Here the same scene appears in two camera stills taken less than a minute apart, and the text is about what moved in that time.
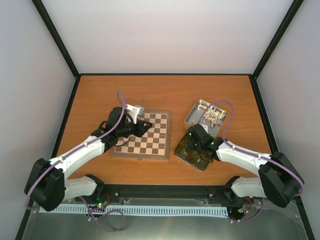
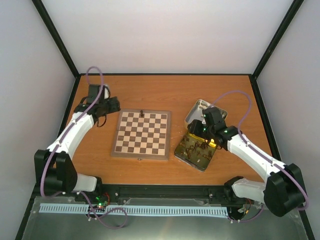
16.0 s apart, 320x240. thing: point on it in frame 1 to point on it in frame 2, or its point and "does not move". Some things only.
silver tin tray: x=210 y=117 does not move
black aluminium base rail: x=158 y=193 does not move
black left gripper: x=142 y=130 to x=116 y=106
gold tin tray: x=184 y=151 does not move
